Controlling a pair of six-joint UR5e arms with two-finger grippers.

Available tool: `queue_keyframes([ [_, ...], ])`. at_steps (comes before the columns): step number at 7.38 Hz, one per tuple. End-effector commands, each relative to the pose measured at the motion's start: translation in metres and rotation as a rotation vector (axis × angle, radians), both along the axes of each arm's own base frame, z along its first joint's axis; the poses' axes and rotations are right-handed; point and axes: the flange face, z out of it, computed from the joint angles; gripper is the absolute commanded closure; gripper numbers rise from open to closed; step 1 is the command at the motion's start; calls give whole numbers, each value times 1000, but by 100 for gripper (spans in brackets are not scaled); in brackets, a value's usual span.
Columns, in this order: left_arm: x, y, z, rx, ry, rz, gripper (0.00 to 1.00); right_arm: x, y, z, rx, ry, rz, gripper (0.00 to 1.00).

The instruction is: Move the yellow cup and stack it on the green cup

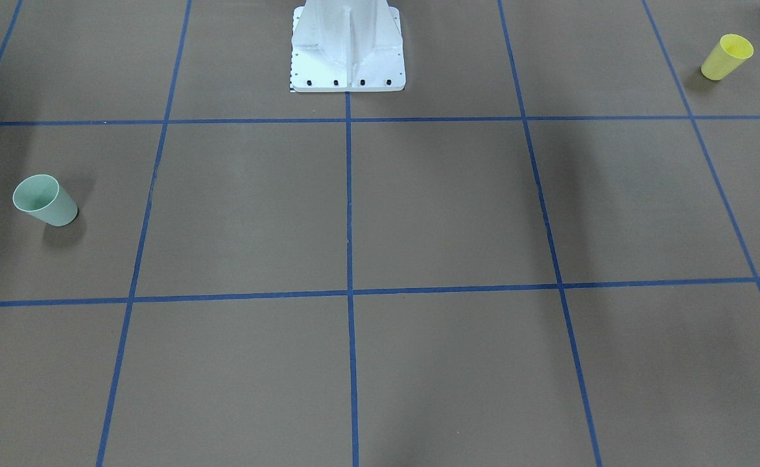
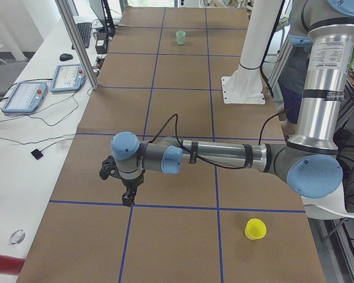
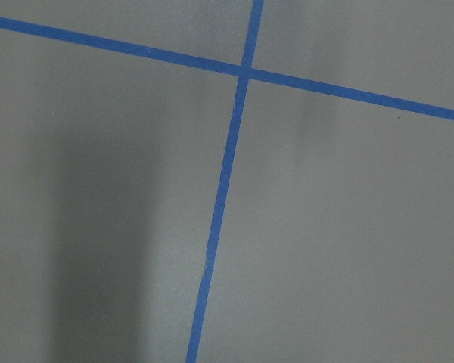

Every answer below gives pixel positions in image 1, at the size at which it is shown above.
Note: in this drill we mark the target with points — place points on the yellow plastic cup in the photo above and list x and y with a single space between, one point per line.
726 56

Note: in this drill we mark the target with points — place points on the green plastic cup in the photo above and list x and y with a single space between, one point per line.
44 197

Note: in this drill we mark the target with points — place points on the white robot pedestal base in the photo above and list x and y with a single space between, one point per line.
347 46

